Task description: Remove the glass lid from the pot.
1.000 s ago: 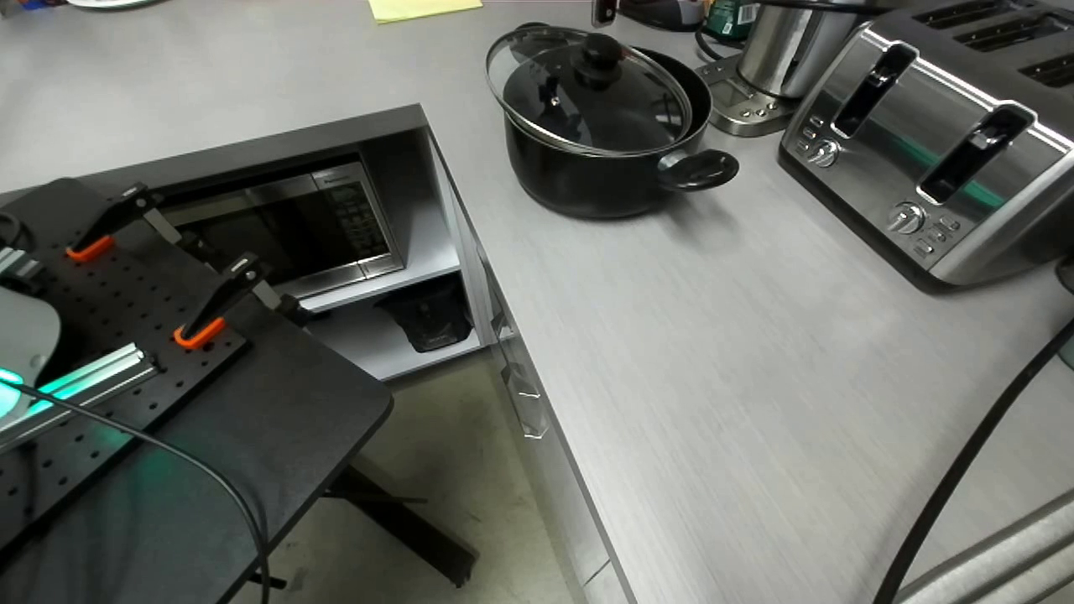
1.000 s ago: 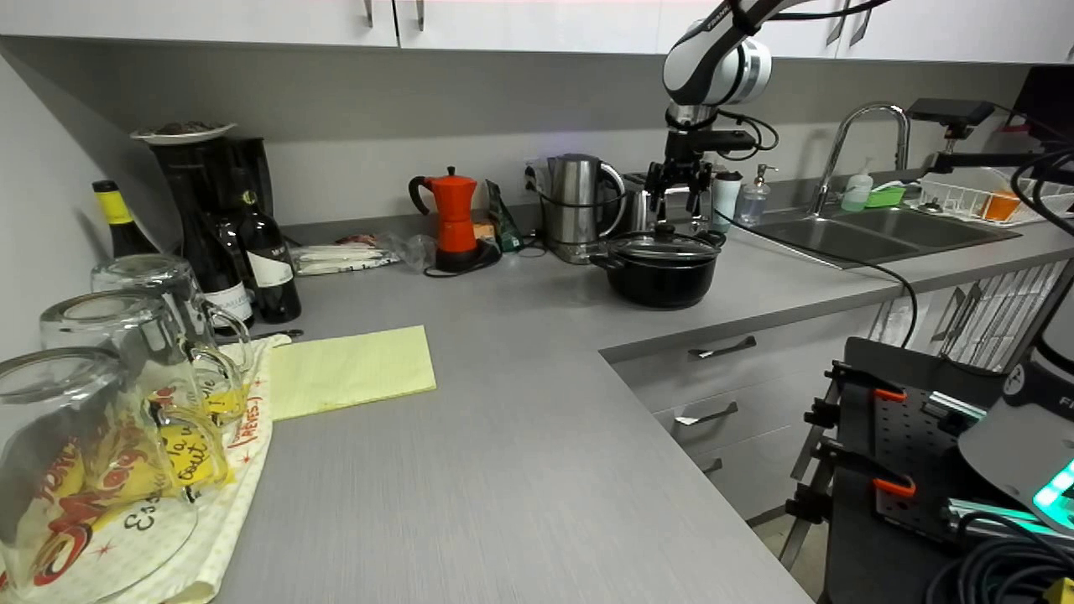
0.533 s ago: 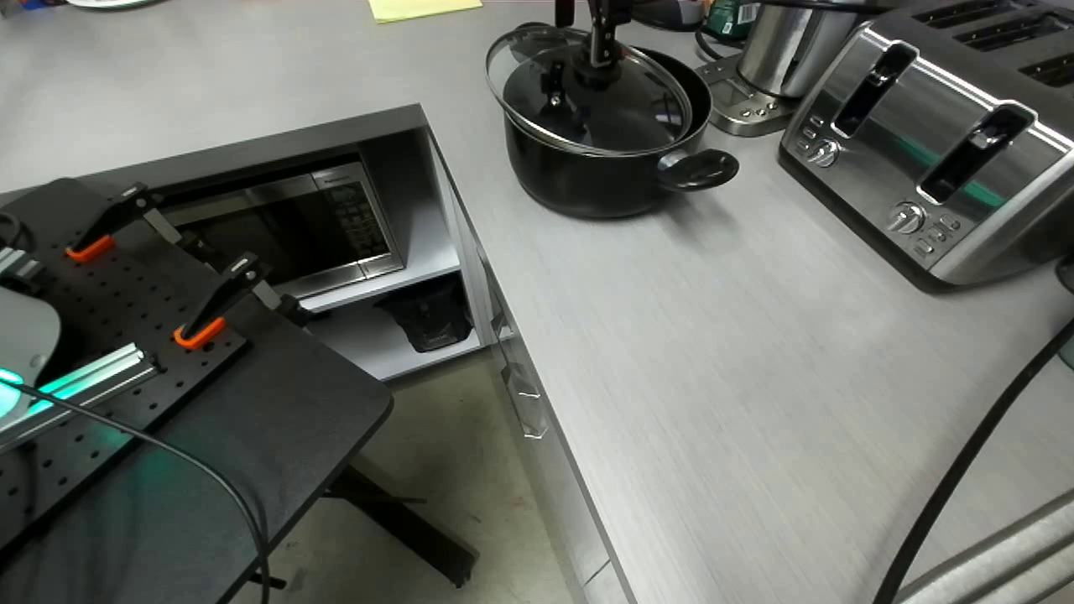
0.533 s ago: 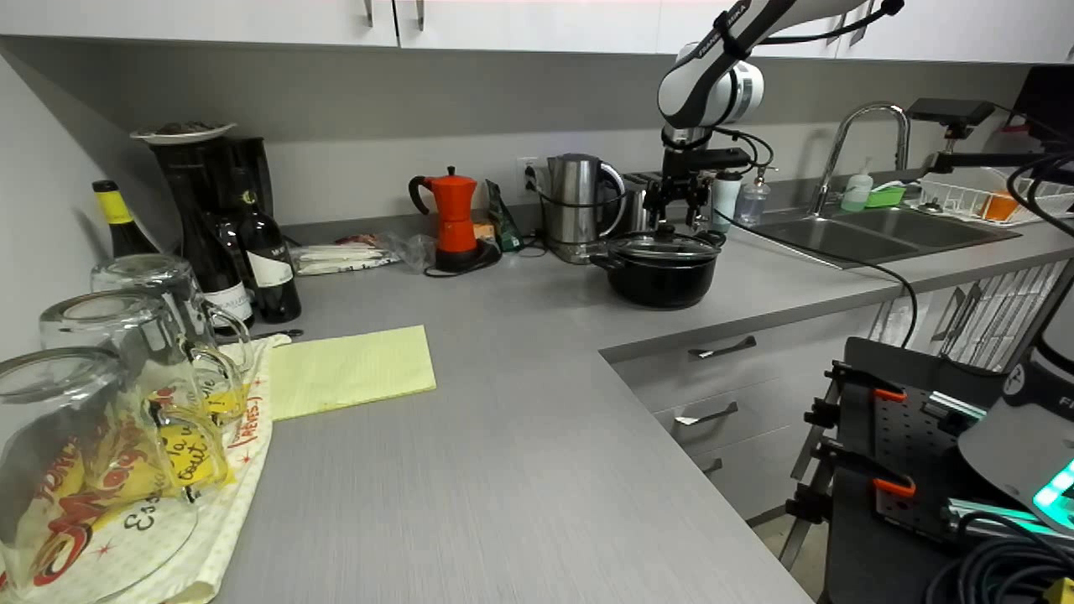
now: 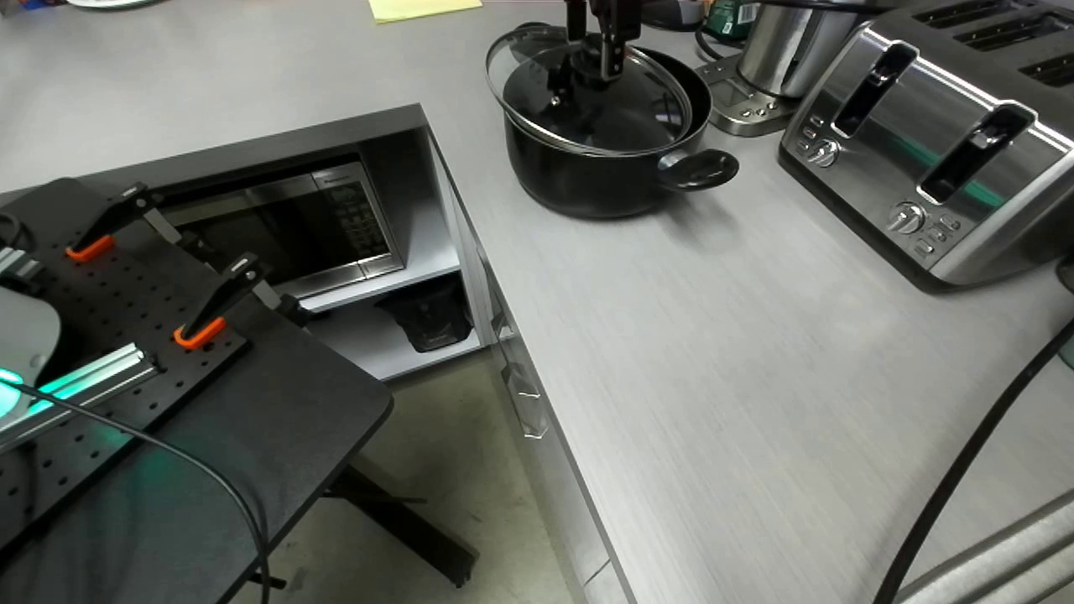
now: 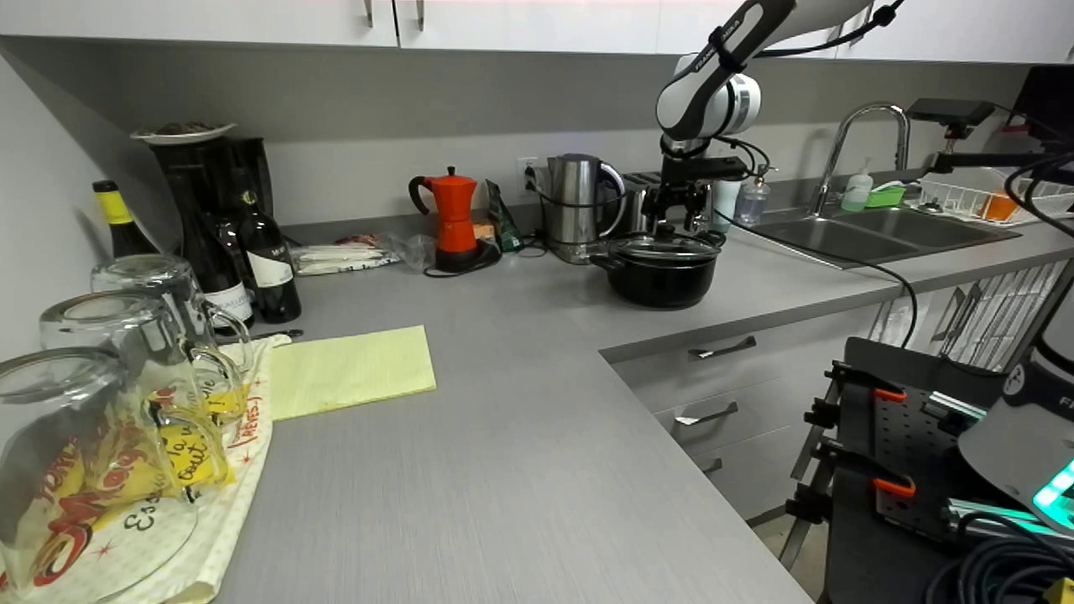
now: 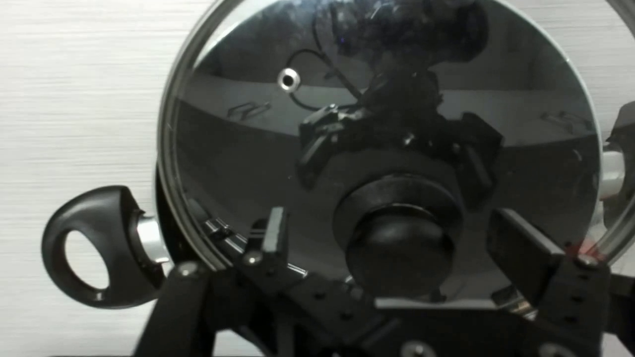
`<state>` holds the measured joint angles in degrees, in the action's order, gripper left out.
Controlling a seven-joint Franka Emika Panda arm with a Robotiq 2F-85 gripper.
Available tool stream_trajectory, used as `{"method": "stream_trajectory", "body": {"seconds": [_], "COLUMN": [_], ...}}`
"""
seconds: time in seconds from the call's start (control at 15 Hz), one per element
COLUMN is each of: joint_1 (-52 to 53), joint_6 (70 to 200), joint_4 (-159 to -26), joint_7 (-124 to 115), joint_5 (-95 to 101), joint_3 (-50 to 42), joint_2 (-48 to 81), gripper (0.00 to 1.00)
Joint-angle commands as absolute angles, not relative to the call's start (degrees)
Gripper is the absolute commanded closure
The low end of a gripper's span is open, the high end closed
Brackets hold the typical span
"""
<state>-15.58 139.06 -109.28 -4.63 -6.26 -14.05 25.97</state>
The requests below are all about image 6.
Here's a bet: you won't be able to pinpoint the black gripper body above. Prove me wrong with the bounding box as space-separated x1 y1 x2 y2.
654 150 751 230

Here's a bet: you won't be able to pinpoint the glass lid with black knob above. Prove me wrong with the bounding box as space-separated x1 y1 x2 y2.
611 228 722 268

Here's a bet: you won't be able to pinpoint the black cooking pot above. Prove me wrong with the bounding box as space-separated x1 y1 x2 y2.
590 234 724 312

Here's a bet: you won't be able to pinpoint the red moka pot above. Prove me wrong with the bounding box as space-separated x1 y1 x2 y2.
405 165 484 265

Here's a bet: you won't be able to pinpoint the clear drinking glass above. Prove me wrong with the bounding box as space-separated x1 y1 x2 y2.
37 287 245 453
88 252 255 362
0 343 208 604

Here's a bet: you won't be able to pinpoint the stainless steel four-slot toaster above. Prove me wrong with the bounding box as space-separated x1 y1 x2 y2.
617 170 670 242

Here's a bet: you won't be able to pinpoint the stainless steel electric kettle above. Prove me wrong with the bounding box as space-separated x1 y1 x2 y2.
540 150 630 268

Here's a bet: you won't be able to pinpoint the green soap bottle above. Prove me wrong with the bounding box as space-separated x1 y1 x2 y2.
839 165 875 217

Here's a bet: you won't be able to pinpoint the stainless steel sink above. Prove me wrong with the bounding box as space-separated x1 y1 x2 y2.
750 205 1025 271

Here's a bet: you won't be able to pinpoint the black round plate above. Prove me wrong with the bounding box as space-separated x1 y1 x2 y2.
424 239 508 277

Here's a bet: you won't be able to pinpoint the green sponge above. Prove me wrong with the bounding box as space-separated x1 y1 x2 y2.
865 177 910 210

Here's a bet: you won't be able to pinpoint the chrome kitchen faucet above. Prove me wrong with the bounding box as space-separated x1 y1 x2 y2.
813 98 918 217

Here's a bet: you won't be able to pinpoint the black clamp with orange tip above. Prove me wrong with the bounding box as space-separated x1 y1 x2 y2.
802 435 923 511
823 358 910 408

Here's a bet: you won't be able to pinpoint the orange cup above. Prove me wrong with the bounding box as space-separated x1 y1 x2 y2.
980 187 1020 224

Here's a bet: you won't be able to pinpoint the yellow cleaning cloth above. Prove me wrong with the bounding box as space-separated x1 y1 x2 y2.
258 323 444 427

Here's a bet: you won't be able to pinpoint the black monitor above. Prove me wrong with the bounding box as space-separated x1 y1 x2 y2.
1003 60 1074 160

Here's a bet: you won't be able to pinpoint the dark wine bottle white label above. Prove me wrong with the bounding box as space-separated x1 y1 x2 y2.
238 186 307 328
183 210 258 335

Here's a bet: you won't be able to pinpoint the black coffee machine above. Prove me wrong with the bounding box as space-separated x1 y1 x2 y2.
141 131 280 296

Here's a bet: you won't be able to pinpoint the upturned drinking glasses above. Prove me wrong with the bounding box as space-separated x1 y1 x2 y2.
0 328 298 604

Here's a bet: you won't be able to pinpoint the white plate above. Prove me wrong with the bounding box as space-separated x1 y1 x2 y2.
127 121 238 150

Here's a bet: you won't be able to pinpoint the wine bottle with yellow cap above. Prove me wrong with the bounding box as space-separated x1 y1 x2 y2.
91 177 161 261

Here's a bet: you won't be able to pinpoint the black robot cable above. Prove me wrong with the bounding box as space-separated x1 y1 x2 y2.
722 209 923 351

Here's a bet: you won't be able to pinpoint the black camera on stand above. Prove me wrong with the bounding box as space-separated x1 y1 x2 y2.
907 95 1048 177

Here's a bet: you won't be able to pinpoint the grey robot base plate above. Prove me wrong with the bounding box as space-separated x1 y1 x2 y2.
956 400 1074 531

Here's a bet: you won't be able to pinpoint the aluminium rail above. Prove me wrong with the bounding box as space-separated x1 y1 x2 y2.
942 494 1074 550

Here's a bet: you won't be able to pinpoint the coiled black cables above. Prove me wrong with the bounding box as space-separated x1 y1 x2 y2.
920 532 1074 604

